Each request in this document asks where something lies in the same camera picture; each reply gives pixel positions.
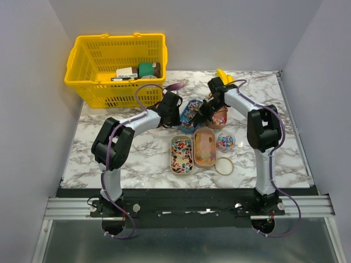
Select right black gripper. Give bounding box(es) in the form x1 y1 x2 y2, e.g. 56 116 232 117
193 99 225 125

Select blue tray swirl lollipops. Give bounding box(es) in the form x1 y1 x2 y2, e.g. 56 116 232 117
179 99 203 134

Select clear plastic jar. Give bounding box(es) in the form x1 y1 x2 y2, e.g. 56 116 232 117
217 131 236 152

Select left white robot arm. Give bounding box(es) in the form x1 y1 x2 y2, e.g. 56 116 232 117
91 91 183 216

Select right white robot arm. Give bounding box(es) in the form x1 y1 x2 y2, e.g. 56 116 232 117
190 77 286 215

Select pink tray star candies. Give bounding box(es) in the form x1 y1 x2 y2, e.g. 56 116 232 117
207 107 228 129

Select pink tray popsicle candies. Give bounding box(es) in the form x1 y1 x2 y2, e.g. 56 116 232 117
194 128 217 168

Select purple eggplant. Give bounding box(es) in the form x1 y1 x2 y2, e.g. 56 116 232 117
165 79 189 92

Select beige tray round lollipops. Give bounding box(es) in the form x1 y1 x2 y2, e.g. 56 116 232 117
170 135 194 175

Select yellow banana bunch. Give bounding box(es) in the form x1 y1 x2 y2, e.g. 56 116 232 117
207 69 234 98

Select green and brown package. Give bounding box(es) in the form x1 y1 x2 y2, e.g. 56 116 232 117
138 62 161 78

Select gold jar lid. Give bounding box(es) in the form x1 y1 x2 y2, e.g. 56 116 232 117
215 157 234 175

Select black flat box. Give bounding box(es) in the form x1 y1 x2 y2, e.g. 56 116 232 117
110 77 139 82

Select white and brown box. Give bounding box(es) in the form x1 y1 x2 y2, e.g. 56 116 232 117
116 67 138 79

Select yellow plastic shopping basket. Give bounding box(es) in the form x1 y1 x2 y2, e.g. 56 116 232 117
64 33 168 108

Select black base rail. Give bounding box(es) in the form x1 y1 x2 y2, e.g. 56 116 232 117
54 187 335 230

